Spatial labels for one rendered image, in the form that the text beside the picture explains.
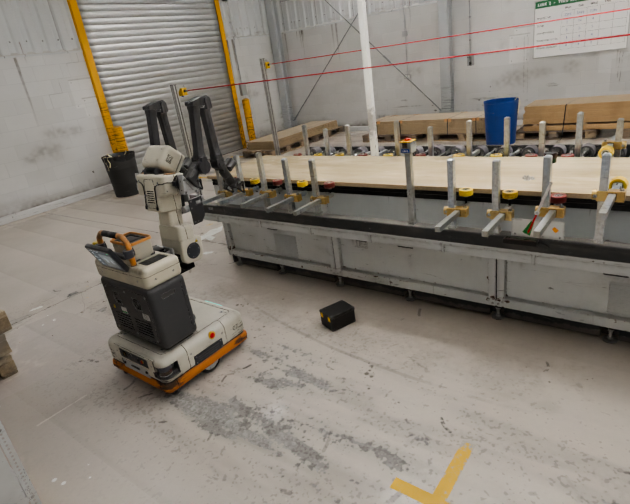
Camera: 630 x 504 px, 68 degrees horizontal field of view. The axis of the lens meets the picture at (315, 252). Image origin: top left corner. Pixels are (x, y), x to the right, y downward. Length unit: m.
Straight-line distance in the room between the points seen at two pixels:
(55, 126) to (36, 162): 0.70
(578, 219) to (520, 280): 0.53
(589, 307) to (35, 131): 8.24
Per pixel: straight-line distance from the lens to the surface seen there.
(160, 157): 2.93
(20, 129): 9.07
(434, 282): 3.40
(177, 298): 2.86
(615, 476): 2.45
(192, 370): 3.02
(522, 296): 3.22
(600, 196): 2.62
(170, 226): 3.04
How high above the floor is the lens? 1.73
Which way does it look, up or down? 22 degrees down
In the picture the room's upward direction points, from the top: 9 degrees counter-clockwise
